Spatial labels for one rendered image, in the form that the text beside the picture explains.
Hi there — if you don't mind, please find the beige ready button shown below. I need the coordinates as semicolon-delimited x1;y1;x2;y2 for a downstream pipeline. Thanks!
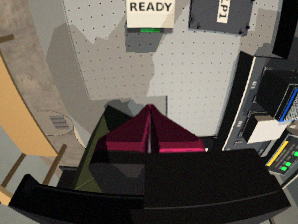
126;0;175;33

